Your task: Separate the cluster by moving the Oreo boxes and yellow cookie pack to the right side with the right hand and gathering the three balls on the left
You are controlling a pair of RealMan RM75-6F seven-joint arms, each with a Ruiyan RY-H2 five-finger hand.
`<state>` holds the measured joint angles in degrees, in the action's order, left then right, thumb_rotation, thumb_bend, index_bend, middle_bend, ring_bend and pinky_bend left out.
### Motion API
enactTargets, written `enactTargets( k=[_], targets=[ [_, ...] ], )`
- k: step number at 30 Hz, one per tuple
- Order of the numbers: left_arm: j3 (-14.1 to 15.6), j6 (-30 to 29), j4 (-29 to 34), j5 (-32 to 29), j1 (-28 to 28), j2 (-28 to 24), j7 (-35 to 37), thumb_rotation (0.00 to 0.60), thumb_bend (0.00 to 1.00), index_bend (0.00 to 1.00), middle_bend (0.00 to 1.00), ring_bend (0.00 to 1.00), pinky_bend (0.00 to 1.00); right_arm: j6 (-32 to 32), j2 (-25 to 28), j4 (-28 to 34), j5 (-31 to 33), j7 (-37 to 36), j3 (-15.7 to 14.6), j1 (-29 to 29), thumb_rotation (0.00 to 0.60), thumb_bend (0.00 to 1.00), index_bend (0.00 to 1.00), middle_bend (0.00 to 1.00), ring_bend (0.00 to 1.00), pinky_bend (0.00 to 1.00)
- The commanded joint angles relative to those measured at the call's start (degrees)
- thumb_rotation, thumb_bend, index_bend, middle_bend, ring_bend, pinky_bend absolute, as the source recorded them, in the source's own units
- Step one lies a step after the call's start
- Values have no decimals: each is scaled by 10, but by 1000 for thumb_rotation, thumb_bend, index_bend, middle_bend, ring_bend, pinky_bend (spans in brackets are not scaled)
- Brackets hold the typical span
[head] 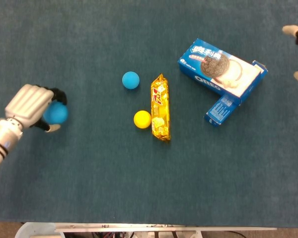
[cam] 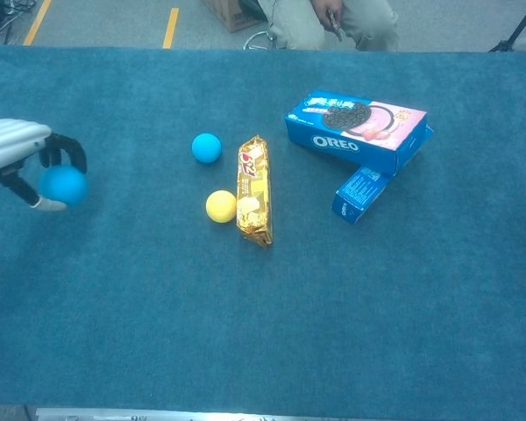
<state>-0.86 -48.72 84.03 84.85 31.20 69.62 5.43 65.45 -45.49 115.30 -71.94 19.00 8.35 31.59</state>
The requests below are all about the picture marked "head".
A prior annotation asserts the narrow blue snack box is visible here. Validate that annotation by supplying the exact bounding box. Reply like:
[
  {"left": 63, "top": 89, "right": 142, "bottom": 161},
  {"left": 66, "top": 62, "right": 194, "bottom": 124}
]
[{"left": 205, "top": 95, "right": 240, "bottom": 128}]

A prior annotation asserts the teal blue table carpet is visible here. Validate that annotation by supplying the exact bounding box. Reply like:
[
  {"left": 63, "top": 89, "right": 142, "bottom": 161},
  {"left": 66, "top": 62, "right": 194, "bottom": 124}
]
[{"left": 0, "top": 0, "right": 298, "bottom": 228}]

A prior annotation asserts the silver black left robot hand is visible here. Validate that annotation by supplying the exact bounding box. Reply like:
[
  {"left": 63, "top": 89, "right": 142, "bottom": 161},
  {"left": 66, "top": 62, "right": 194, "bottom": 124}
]
[{"left": 4, "top": 83, "right": 68, "bottom": 133}]

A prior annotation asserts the small blue ball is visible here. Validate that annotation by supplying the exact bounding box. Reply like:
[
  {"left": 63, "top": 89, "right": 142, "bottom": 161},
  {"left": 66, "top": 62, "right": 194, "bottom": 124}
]
[{"left": 122, "top": 71, "right": 140, "bottom": 89}]

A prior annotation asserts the large blue ball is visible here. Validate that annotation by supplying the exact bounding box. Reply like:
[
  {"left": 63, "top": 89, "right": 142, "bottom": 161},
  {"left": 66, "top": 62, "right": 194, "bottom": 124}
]
[{"left": 43, "top": 101, "right": 69, "bottom": 125}]

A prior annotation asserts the gold foil wafer packet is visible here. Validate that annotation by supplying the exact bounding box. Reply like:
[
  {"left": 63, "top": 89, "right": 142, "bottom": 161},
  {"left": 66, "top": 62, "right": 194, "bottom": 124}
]
[{"left": 150, "top": 73, "right": 171, "bottom": 142}]

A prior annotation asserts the yellow ball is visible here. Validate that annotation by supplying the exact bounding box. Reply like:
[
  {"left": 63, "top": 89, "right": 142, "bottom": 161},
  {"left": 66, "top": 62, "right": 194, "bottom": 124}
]
[{"left": 133, "top": 110, "right": 152, "bottom": 129}]

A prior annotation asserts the blue pink Oreo cookie box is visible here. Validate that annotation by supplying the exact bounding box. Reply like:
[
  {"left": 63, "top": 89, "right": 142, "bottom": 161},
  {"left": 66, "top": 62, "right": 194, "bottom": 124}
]
[{"left": 177, "top": 38, "right": 268, "bottom": 106}]

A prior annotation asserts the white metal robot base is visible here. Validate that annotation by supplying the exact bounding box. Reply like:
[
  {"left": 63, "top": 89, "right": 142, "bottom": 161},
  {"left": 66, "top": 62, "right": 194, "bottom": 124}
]
[{"left": 14, "top": 222, "right": 278, "bottom": 238}]

